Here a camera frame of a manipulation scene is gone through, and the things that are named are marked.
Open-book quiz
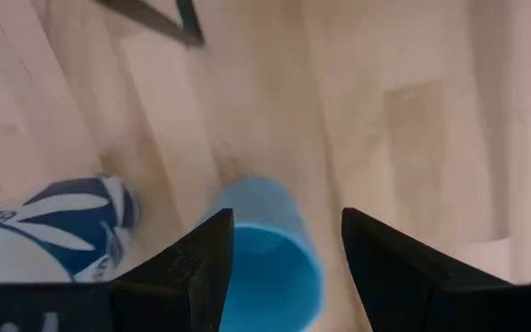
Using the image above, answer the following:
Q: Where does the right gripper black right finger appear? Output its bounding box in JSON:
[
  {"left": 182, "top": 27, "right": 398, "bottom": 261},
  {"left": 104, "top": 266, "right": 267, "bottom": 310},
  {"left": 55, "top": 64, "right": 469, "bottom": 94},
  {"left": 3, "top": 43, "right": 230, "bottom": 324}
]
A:
[{"left": 341, "top": 207, "right": 513, "bottom": 332}]

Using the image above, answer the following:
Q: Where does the blue white patterned mug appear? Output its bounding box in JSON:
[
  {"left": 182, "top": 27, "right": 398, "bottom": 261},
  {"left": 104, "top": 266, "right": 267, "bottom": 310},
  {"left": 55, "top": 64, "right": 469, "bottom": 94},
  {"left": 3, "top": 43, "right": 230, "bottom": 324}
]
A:
[{"left": 0, "top": 173, "right": 141, "bottom": 284}]

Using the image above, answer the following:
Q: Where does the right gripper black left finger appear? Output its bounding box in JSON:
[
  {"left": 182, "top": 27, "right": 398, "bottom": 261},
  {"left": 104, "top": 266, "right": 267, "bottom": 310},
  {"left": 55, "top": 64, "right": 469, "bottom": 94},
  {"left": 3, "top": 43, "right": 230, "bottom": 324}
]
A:
[{"left": 111, "top": 207, "right": 236, "bottom": 332}]

